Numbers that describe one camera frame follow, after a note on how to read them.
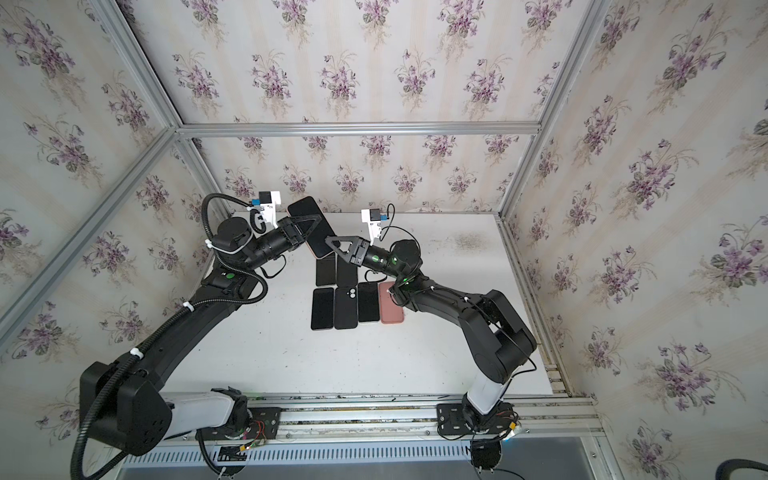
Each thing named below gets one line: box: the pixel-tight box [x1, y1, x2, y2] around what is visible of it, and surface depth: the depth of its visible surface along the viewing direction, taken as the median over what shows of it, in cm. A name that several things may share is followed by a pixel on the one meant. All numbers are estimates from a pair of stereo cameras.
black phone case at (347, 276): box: [337, 255, 358, 288], surface depth 103 cm
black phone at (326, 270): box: [316, 252, 336, 286], surface depth 103 cm
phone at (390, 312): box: [379, 281, 404, 324], surface depth 95 cm
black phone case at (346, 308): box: [334, 287, 358, 329], surface depth 95 cm
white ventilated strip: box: [121, 441, 472, 467], surface depth 71 cm
